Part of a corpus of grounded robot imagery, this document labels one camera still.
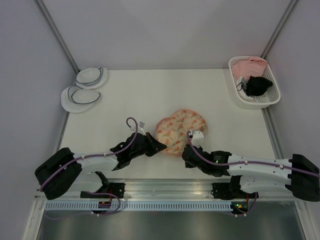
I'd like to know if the white garment in basket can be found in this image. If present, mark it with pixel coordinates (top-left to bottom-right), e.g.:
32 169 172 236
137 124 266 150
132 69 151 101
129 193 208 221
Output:
236 76 255 102

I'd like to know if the lower white mesh laundry bag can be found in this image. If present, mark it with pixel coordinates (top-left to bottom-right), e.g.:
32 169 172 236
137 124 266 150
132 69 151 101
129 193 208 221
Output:
60 85 102 114

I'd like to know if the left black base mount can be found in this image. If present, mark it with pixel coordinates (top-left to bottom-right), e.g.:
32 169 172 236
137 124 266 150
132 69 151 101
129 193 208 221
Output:
80 182 125 209

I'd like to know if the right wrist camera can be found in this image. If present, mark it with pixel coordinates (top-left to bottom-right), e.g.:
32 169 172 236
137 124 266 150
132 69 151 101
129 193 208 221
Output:
187 130 205 148

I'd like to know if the aluminium front rail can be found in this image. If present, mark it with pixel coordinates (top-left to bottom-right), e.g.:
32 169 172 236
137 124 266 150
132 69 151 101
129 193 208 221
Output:
34 178 308 201

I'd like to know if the white mesh laundry bag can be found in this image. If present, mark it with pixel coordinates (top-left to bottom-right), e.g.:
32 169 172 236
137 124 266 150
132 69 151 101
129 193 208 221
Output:
75 67 109 90
60 85 102 114

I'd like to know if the white slotted cable duct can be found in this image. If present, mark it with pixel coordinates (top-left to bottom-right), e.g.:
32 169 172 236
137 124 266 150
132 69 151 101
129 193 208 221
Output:
45 200 232 212

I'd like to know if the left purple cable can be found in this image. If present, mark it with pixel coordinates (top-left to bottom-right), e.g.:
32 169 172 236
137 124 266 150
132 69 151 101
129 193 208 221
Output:
39 117 138 221

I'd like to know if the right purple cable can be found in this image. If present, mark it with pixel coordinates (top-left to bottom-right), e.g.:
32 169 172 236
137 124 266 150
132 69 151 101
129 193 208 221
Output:
186 131 320 218

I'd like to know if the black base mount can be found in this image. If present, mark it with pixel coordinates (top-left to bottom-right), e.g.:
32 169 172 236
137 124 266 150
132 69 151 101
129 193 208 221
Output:
210 182 259 217
80 182 125 209

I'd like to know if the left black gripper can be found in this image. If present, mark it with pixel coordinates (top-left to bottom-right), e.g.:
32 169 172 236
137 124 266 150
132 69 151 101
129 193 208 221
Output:
130 132 167 159

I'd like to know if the left aluminium corner post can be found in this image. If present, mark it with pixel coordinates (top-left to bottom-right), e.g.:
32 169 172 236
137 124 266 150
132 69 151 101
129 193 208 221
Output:
34 0 80 74

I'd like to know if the black garment in basket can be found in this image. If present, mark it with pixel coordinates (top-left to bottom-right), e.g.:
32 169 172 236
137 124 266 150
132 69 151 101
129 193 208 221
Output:
245 76 273 97

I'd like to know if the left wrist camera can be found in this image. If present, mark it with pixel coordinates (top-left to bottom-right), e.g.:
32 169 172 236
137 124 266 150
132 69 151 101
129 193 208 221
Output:
137 121 146 135

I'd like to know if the pink garment in basket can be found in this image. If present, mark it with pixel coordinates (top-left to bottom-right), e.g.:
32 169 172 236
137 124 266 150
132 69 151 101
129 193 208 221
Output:
231 56 268 80

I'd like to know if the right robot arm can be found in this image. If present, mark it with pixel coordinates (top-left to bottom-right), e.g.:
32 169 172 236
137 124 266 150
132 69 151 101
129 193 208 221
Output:
182 145 320 202

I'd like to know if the aluminium corner post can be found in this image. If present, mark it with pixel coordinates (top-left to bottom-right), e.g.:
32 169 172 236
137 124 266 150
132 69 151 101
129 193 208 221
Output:
260 0 300 59
34 0 80 74

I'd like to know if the floral mesh laundry bag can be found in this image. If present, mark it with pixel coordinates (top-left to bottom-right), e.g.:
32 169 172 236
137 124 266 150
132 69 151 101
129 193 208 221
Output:
155 109 208 157

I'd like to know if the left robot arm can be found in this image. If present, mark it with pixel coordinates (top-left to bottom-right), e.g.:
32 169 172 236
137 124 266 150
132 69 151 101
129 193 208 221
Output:
34 132 167 200

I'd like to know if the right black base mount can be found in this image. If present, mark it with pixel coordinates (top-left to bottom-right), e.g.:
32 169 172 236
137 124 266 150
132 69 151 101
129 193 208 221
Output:
210 182 259 217

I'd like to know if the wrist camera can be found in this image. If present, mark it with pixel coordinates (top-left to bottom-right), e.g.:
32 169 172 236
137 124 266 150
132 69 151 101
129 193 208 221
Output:
137 121 146 135
187 130 205 148

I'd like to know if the purple cable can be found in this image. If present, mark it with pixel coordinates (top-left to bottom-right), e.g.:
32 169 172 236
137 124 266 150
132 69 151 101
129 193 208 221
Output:
186 131 320 218
39 117 138 221

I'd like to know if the right aluminium corner post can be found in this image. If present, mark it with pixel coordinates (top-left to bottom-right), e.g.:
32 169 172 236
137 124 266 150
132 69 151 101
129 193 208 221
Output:
260 0 300 59

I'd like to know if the upper white mesh laundry bag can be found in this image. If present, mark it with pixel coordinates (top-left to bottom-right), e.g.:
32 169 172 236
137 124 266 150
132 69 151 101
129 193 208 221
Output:
75 67 109 90

